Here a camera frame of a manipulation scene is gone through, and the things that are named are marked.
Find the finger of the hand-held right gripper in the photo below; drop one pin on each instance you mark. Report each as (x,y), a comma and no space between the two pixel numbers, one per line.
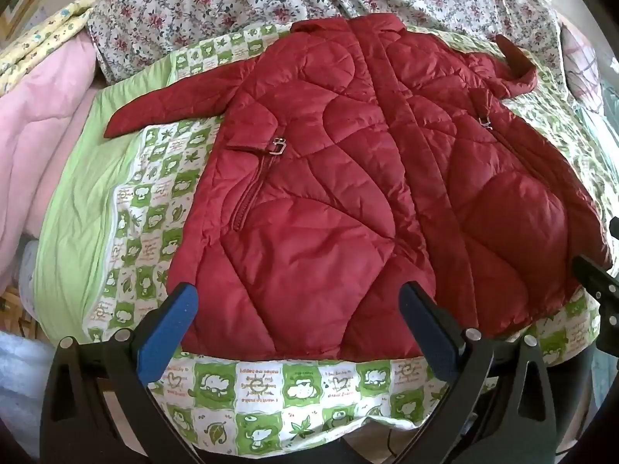
(596,276)

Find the green checked printed blanket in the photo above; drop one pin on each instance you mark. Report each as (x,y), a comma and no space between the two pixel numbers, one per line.
(121,193)

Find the pink patterned pillow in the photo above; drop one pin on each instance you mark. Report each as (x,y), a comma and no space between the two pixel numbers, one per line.
(580,67)

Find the red quilted jacket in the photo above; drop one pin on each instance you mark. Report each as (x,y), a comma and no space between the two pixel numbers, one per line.
(338,193)

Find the pink blanket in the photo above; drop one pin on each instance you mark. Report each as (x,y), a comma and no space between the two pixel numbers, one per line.
(38,145)

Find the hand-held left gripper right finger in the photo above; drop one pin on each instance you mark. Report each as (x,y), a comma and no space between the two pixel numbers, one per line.
(431,325)

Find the yellow printed cloth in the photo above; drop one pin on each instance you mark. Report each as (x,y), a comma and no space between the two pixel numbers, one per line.
(43,38)

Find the white fluffy cloth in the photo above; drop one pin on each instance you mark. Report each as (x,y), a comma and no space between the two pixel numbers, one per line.
(22,386)

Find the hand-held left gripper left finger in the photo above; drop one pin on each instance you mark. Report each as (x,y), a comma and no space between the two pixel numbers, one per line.
(167,321)

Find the floral quilt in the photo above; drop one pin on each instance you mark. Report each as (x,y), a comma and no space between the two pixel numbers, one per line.
(232,0)

